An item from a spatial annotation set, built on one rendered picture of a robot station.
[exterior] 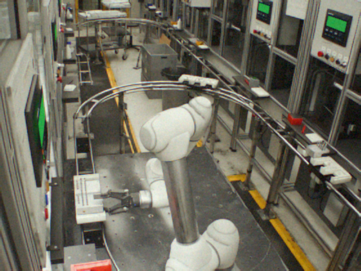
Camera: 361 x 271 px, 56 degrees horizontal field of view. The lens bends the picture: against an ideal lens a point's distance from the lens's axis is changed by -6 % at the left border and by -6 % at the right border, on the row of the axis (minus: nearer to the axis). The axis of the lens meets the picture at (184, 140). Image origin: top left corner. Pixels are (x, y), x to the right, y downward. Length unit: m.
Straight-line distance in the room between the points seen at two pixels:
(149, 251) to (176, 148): 0.72
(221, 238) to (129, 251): 0.51
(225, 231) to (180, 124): 0.56
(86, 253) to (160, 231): 0.55
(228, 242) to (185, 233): 0.24
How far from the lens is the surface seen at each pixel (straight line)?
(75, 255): 1.58
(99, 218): 1.80
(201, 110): 1.40
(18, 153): 0.73
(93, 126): 4.48
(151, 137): 1.28
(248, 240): 2.01
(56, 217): 1.06
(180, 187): 1.40
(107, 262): 1.46
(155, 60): 5.09
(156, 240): 1.94
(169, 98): 4.53
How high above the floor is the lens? 2.05
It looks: 29 degrees down
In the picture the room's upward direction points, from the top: 4 degrees clockwise
